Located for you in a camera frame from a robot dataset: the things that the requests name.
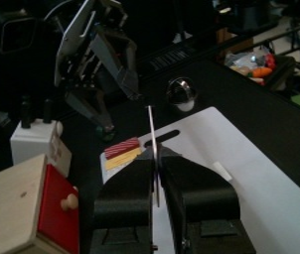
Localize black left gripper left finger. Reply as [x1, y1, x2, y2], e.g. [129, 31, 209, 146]
[87, 147, 154, 254]

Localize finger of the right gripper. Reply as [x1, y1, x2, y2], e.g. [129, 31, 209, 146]
[66, 89, 115, 134]
[87, 32, 142, 101]

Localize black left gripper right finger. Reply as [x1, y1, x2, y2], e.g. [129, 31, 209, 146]
[158, 146, 257, 254]

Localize white knife block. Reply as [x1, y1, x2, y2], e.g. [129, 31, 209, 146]
[9, 118, 74, 178]

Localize dark green toy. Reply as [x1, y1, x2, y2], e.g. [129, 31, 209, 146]
[95, 127, 117, 143]

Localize black vented device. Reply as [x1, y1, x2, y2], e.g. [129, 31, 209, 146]
[146, 47, 200, 72]

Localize white cutting board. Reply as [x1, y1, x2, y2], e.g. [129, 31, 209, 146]
[98, 106, 300, 254]

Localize red striped toy bacon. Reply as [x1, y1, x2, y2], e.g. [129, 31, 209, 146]
[102, 136, 142, 161]

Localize yellow toy cheese slice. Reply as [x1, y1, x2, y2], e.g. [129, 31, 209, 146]
[103, 147, 143, 172]

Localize red drawer with wooden knob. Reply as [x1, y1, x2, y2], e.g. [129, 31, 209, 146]
[36, 163, 80, 254]

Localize shiny metal cup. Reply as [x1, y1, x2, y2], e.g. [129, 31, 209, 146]
[165, 76, 200, 112]

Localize wooden box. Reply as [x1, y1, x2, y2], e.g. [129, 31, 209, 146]
[0, 153, 80, 254]

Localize colourful objects pile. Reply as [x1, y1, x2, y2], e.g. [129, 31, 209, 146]
[225, 46, 296, 92]

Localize orange toy carrot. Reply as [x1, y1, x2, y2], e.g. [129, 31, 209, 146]
[250, 66, 273, 79]

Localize red toy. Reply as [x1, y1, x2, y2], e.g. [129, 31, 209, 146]
[264, 54, 277, 69]

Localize black knife handle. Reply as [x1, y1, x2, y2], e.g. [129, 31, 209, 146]
[42, 98, 56, 125]
[19, 95, 35, 130]

